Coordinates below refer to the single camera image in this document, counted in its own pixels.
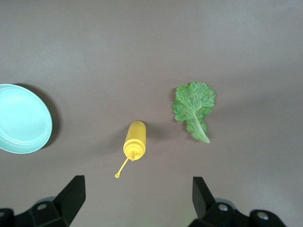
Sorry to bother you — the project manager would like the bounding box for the yellow mustard squeeze bottle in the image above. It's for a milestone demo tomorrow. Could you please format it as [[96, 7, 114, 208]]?
[[115, 120, 147, 179]]

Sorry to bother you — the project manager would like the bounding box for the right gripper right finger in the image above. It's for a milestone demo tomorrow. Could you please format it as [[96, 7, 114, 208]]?
[[188, 176, 287, 227]]

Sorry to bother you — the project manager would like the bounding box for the green lettuce leaf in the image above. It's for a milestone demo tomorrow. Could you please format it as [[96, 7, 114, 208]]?
[[172, 81, 217, 144]]

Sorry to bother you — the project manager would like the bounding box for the mint green plate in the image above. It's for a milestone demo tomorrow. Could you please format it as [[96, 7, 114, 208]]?
[[0, 84, 53, 154]]

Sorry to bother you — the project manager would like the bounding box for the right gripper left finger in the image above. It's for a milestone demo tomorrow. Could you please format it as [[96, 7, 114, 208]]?
[[0, 175, 86, 227]]

